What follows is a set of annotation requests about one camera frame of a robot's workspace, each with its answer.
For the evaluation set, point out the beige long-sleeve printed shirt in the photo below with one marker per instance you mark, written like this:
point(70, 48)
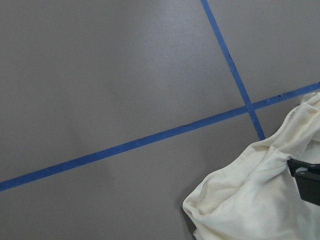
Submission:
point(255, 197)

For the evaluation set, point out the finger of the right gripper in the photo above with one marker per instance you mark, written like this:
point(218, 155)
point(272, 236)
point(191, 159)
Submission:
point(307, 177)

